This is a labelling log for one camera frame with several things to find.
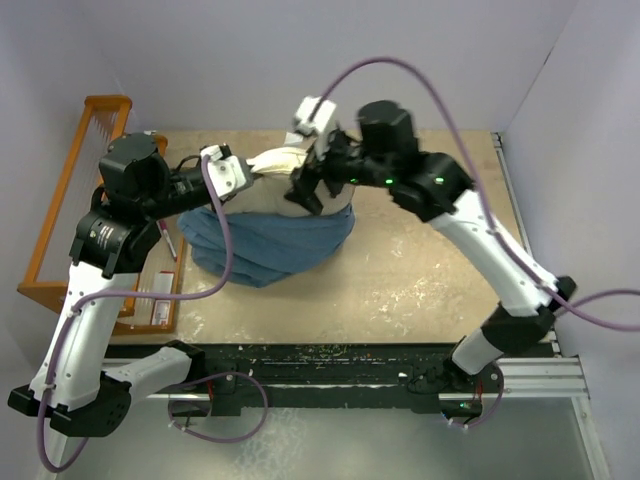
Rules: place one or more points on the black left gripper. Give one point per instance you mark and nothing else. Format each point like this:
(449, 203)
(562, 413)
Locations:
(223, 199)

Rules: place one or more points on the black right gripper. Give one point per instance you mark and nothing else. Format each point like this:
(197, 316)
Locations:
(306, 178)

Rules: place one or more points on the white pillow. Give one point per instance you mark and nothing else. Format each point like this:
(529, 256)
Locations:
(266, 196)

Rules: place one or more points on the blue pillowcase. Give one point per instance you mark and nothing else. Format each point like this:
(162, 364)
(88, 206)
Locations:
(266, 248)

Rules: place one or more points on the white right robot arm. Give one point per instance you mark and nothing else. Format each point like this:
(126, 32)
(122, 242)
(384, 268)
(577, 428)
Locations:
(434, 187)

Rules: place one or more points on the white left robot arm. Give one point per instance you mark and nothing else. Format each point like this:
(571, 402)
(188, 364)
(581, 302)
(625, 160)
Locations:
(73, 393)

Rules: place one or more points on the white pillow tag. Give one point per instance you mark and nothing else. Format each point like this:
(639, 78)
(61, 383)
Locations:
(293, 139)

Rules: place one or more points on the magenta capped marker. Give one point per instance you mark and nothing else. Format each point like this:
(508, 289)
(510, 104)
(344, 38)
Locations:
(161, 224)

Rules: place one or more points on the orange wooden tiered rack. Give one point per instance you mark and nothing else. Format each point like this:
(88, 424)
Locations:
(103, 119)

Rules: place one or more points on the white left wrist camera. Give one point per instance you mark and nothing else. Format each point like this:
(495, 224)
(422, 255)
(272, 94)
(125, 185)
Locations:
(228, 173)

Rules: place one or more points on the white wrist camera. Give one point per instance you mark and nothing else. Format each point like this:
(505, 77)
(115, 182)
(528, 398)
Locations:
(228, 173)
(316, 118)

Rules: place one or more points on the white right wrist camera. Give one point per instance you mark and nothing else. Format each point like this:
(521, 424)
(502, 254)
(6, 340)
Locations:
(316, 118)

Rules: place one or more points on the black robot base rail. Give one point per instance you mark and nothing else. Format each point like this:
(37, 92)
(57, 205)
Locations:
(408, 376)

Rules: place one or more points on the aluminium frame rail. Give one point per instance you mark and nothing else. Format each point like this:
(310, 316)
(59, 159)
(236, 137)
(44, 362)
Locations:
(498, 146)

